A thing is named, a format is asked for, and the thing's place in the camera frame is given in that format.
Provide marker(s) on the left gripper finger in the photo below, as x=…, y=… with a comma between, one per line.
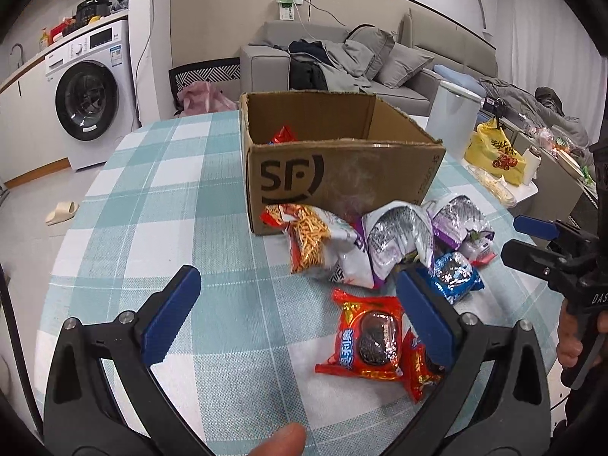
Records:
x=532, y=260
x=537, y=228

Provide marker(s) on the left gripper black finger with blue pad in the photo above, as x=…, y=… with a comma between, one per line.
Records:
x=493, y=398
x=81, y=415

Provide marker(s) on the blue Oreo packet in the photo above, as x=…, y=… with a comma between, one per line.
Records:
x=454, y=277

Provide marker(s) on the purple silver snack bag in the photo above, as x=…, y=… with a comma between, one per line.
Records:
x=392, y=233

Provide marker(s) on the red Oreo packet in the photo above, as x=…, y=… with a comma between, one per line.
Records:
x=369, y=338

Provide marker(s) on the orange noodle snack bag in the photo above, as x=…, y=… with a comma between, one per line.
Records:
x=322, y=245

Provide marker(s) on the red chips snack bag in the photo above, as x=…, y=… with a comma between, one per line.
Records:
x=283, y=135

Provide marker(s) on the small red snack packet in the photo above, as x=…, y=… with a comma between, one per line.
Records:
x=418, y=372

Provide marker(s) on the person's right hand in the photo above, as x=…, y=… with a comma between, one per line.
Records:
x=569, y=347

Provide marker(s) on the person's left thumb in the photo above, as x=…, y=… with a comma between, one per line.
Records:
x=288, y=441

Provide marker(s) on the yellow plastic bag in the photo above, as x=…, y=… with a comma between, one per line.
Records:
x=490, y=150

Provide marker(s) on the white trash bin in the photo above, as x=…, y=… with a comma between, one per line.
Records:
x=453, y=117

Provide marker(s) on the beige slipper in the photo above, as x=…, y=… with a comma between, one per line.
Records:
x=63, y=212

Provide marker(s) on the brown SF cardboard box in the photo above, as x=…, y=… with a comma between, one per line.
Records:
x=354, y=153

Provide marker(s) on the grey sofa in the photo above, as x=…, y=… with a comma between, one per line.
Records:
x=357, y=54

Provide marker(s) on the grey throw pillow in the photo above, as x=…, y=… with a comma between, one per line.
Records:
x=402, y=64

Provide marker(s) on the dark clothes pile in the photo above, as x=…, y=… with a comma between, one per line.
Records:
x=305, y=60

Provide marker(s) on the pink bag on floor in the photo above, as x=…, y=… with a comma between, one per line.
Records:
x=202, y=97

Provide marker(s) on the white washing machine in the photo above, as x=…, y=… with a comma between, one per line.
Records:
x=93, y=93

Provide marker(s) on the black patterned chair back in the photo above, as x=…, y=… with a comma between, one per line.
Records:
x=224, y=73

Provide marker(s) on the white wall socket charger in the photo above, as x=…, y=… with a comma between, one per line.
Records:
x=288, y=9

